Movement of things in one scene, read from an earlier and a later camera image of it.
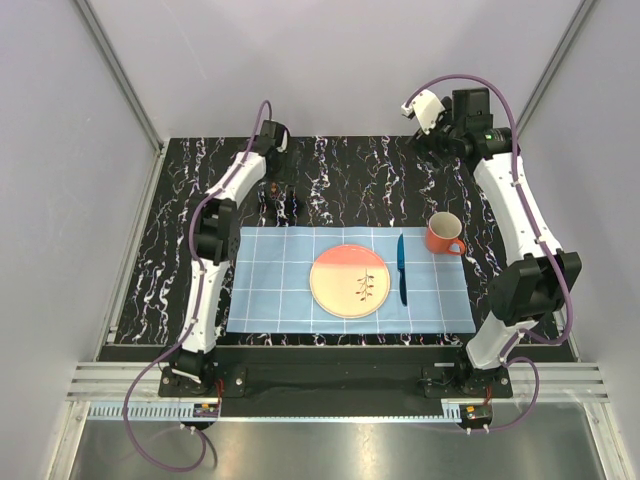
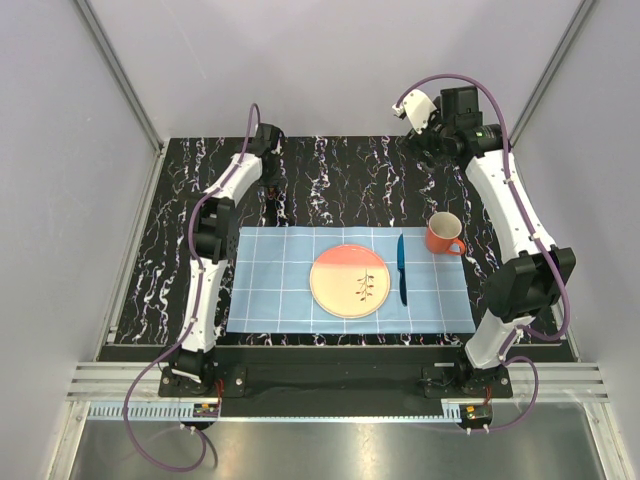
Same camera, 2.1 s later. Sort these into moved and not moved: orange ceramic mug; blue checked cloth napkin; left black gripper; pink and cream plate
Moved: left black gripper
Not moved: orange ceramic mug; blue checked cloth napkin; pink and cream plate
